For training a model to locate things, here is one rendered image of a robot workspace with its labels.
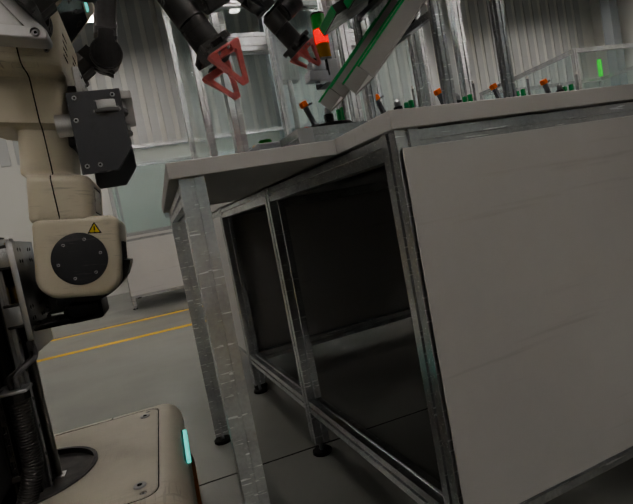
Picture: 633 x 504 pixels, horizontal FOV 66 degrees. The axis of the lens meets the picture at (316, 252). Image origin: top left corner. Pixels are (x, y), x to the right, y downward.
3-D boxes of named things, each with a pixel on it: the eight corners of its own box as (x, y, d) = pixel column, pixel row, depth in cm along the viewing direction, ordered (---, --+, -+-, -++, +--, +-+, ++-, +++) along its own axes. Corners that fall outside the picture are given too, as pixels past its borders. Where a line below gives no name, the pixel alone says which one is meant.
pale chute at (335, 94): (344, 98, 119) (329, 87, 118) (331, 112, 131) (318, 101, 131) (406, 7, 121) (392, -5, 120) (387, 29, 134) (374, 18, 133)
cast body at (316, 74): (310, 80, 149) (307, 56, 148) (305, 84, 153) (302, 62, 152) (335, 79, 152) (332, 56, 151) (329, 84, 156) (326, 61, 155)
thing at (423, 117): (391, 129, 75) (388, 109, 75) (215, 209, 214) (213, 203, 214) (858, 71, 127) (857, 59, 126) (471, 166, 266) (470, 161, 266)
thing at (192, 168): (168, 179, 85) (165, 163, 85) (163, 213, 170) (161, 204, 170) (501, 129, 106) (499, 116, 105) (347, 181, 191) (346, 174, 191)
